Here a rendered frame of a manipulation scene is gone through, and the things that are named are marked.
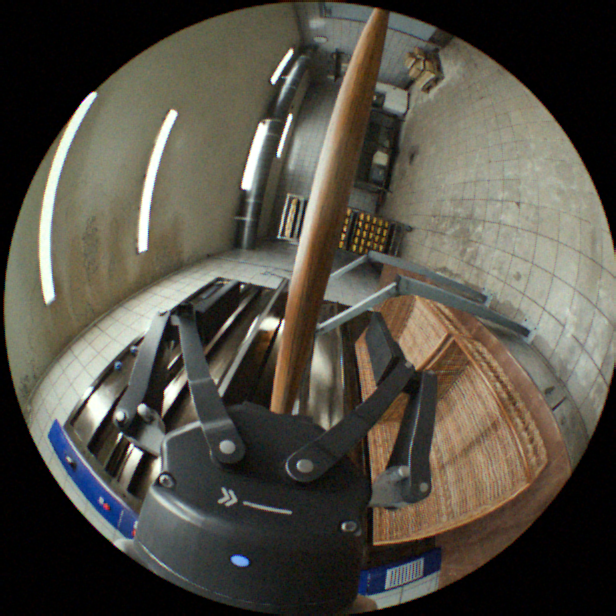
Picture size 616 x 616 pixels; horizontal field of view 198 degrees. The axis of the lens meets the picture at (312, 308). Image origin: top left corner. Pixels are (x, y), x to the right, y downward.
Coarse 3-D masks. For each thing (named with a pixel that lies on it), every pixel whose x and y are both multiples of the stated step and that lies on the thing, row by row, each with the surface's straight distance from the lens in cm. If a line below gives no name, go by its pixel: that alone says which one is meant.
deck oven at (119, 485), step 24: (264, 288) 187; (240, 312) 146; (216, 336) 120; (264, 360) 118; (168, 384) 96; (264, 384) 130; (168, 408) 88; (72, 432) 110; (144, 456) 84; (360, 456) 83; (120, 480) 86; (408, 552) 87
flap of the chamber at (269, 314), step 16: (288, 288) 178; (272, 304) 125; (272, 320) 128; (256, 336) 98; (240, 352) 86; (256, 352) 100; (240, 368) 82; (256, 368) 103; (224, 384) 73; (240, 384) 84; (224, 400) 71; (240, 400) 86
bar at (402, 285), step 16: (368, 256) 105; (384, 256) 107; (336, 272) 107; (416, 272) 116; (432, 272) 120; (384, 288) 62; (400, 288) 61; (416, 288) 63; (432, 288) 65; (464, 288) 137; (368, 304) 61; (448, 304) 71; (464, 304) 75; (336, 320) 62; (496, 320) 93; (512, 320) 109; (528, 320) 132; (528, 336) 130; (304, 384) 45; (304, 400) 42
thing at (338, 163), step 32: (384, 32) 36; (352, 64) 24; (352, 96) 19; (352, 128) 17; (320, 160) 17; (352, 160) 16; (320, 192) 15; (320, 224) 15; (320, 256) 15; (320, 288) 16; (288, 320) 18; (288, 352) 19; (288, 384) 22
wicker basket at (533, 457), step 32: (448, 352) 70; (480, 352) 70; (448, 384) 83; (480, 384) 75; (512, 384) 67; (384, 416) 85; (448, 416) 85; (480, 416) 74; (512, 416) 53; (384, 448) 83; (448, 448) 84; (480, 448) 73; (512, 448) 67; (544, 448) 63; (448, 480) 84; (480, 480) 74; (512, 480) 68; (384, 512) 75; (416, 512) 79; (448, 512) 84; (480, 512) 57
